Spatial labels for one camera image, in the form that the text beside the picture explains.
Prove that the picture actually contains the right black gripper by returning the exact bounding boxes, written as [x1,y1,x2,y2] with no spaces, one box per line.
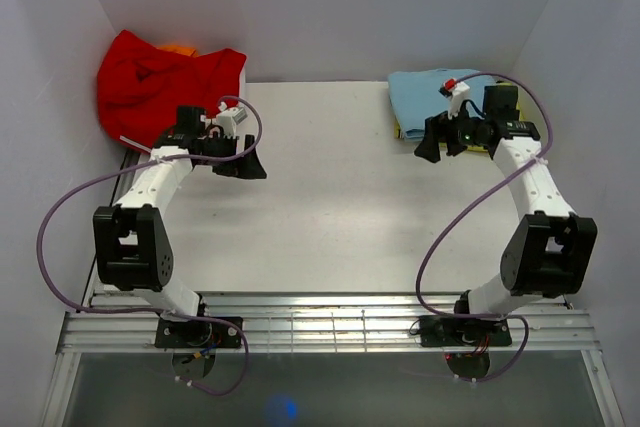
[413,100,489,162]

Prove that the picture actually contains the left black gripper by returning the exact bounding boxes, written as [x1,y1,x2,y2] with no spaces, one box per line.
[198,131,267,180]

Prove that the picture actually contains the light blue trousers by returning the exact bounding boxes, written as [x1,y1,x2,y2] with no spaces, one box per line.
[387,68,476,142]

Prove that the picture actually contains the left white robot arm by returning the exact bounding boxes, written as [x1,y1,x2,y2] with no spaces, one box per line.
[93,106,267,347]

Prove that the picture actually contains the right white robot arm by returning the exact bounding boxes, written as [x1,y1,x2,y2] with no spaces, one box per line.
[414,79,597,345]

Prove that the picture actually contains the white perforated basket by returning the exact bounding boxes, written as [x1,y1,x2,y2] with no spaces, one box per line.
[238,66,247,98]

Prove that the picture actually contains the orange garment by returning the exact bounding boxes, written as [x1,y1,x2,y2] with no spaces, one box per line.
[158,44,199,57]

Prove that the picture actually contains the red garment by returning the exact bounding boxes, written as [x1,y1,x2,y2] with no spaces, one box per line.
[96,30,247,148]

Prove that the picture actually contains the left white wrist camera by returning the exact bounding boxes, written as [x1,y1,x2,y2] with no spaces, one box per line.
[214,102,247,137]

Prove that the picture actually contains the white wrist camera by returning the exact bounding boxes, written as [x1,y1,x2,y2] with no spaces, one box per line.
[214,102,247,137]
[439,78,471,119]

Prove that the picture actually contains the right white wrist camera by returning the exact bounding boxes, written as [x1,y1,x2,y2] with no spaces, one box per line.
[439,78,471,119]

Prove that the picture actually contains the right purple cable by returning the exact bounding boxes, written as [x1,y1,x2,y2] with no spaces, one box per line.
[414,71,554,383]

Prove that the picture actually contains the purple cable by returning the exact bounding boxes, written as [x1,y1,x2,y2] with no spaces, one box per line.
[37,95,265,397]
[414,71,554,383]

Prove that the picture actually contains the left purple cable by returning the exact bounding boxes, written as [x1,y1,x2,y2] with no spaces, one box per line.
[37,95,265,397]

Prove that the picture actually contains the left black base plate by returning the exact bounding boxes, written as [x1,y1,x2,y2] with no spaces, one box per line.
[154,317,243,350]

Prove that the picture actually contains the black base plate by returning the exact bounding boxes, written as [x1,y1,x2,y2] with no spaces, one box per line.
[154,317,243,350]
[409,315,512,348]

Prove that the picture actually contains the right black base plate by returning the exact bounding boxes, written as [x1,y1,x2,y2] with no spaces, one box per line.
[409,315,512,348]

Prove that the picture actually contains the aluminium rail frame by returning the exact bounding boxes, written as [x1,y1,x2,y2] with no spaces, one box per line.
[61,143,625,426]

